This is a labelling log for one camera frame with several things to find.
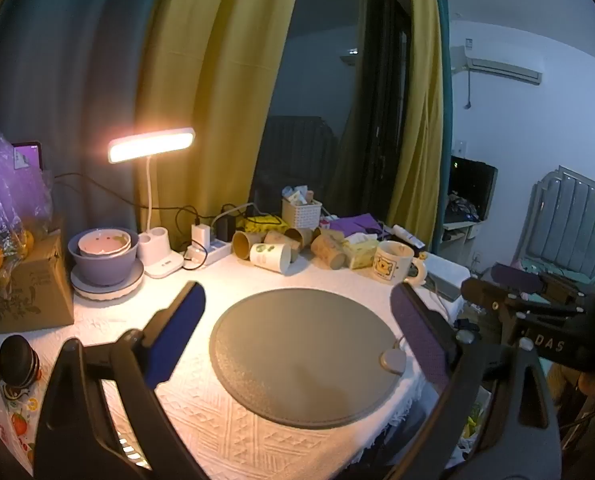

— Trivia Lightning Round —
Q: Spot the narrow yellow curtain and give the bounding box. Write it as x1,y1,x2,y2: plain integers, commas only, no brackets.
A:
389,0,446,254

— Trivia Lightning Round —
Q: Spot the purple cloth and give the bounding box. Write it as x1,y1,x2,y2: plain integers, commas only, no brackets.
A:
329,213,393,239

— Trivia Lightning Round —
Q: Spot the small cream bowl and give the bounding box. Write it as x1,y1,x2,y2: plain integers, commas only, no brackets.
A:
78,228,132,257

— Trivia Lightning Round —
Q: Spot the small grey round tag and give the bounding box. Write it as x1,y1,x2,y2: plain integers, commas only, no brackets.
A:
379,335,409,374

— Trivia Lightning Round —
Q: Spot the white desk lamp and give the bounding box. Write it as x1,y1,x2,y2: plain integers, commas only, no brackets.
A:
108,127,197,279

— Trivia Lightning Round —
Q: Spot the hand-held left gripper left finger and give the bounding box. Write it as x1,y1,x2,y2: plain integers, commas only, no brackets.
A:
35,281,208,480

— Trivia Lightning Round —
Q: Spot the purple bowl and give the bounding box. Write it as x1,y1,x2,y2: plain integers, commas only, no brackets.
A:
68,228,140,287

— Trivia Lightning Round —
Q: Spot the white charger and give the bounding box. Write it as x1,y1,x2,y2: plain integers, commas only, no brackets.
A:
192,223,214,249

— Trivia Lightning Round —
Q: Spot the wide teal curtain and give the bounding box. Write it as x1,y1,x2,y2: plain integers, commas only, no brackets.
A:
0,0,178,281

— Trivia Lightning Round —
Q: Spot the white textured tablecloth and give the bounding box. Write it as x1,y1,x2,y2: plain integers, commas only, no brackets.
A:
0,255,471,480

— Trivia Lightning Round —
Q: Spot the white plastic basket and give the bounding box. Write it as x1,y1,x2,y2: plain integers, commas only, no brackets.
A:
282,197,323,230

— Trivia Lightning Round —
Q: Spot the black cable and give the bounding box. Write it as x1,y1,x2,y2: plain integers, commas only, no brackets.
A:
52,172,198,251

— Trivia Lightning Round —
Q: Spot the white side desk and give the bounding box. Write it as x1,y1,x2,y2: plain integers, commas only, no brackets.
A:
442,219,483,257

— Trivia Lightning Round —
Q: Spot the white cable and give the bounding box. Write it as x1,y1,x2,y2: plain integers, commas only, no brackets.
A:
212,202,256,223

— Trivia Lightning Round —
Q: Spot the white mug bear print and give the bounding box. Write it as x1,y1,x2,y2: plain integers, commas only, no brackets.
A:
373,240,429,287

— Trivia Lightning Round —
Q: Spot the white tube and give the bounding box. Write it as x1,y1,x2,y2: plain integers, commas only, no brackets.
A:
392,224,426,250

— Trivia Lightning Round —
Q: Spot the wide yellow curtain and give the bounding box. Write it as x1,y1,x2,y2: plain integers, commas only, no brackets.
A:
134,0,306,254

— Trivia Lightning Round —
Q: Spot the yellow tissue box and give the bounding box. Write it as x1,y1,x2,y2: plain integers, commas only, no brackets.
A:
342,240,381,270

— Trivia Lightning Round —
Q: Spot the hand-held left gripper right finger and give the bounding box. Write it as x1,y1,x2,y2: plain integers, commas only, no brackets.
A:
391,282,561,480

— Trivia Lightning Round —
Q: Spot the white air conditioner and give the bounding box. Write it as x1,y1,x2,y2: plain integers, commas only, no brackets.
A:
464,54,543,86

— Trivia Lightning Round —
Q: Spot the cardboard box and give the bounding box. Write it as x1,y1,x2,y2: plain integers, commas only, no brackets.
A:
0,230,75,336

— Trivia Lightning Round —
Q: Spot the tablet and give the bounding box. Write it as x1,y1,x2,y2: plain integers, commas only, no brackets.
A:
12,141,45,174

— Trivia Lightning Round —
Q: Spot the dark glass window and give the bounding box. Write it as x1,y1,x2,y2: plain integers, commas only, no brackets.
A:
250,0,411,227

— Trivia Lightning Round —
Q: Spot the black charger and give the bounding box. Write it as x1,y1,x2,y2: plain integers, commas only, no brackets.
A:
215,215,239,242

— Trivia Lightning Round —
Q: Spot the grey padded headboard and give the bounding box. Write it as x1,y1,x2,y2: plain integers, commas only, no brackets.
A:
519,164,595,282

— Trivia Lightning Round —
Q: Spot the yellow flat box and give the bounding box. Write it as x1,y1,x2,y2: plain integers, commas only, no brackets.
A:
244,214,284,234

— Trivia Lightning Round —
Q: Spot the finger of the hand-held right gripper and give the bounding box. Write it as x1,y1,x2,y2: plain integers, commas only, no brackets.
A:
461,277,584,347
491,263,586,307

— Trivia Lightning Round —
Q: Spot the white paper cup green print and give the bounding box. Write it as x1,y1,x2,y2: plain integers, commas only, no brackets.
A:
249,242,292,275

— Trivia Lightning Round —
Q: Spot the purple rimmed plate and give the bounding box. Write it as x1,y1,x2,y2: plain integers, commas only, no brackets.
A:
71,259,145,300

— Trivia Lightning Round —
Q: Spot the white power strip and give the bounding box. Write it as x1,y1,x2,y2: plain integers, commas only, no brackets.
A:
184,239,234,267

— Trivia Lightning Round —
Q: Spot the fruit print box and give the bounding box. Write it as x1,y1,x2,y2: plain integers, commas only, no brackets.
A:
0,350,51,477

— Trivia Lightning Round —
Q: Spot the grey round mat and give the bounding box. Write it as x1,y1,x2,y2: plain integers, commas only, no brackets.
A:
210,287,416,430

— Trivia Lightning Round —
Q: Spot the plastic bag of oranges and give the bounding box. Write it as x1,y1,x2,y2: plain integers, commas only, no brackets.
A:
0,77,54,301

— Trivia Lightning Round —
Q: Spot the narrow teal curtain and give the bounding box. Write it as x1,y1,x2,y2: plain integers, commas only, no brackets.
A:
431,0,454,241

